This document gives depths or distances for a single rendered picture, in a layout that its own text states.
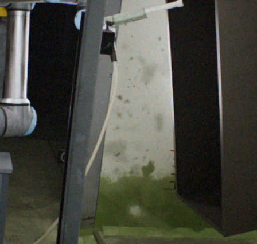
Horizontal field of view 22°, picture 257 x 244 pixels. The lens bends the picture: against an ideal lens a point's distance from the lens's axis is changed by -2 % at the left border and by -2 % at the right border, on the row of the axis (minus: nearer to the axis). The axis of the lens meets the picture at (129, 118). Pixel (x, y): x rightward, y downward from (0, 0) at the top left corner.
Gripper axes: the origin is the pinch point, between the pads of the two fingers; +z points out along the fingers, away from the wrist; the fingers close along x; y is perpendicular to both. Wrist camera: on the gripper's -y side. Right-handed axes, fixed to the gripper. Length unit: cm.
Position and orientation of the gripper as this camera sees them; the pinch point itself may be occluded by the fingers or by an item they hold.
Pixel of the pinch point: (109, 28)
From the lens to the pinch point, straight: 304.3
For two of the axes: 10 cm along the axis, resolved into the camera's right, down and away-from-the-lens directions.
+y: 2.1, 9.8, -0.7
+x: 9.4, -2.2, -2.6
